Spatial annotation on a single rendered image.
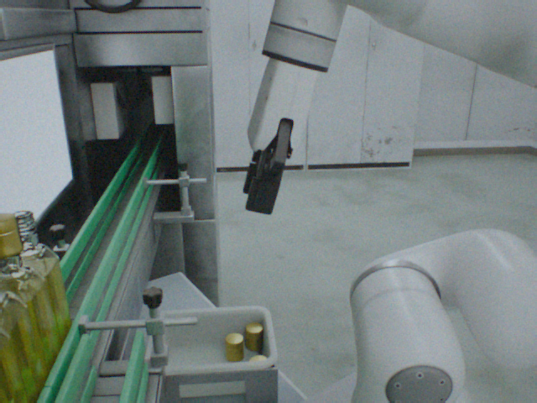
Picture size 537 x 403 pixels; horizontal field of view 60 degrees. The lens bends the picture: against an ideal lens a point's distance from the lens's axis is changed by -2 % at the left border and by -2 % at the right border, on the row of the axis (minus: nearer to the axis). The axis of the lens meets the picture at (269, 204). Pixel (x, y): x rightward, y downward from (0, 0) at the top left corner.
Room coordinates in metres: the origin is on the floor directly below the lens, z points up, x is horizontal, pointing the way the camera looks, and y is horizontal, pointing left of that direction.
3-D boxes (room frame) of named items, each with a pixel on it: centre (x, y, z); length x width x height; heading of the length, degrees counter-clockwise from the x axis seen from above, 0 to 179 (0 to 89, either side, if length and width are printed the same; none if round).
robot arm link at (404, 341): (0.38, -0.13, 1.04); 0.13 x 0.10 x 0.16; 177
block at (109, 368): (0.57, 0.21, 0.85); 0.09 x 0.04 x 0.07; 96
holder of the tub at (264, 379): (0.69, 0.13, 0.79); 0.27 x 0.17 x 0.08; 96
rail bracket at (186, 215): (1.21, 0.26, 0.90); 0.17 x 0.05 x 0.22; 96
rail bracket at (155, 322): (0.57, 0.19, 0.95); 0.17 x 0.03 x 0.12; 96
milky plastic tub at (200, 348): (0.70, 0.10, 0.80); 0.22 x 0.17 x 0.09; 96
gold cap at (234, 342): (0.72, 0.07, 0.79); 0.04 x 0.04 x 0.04
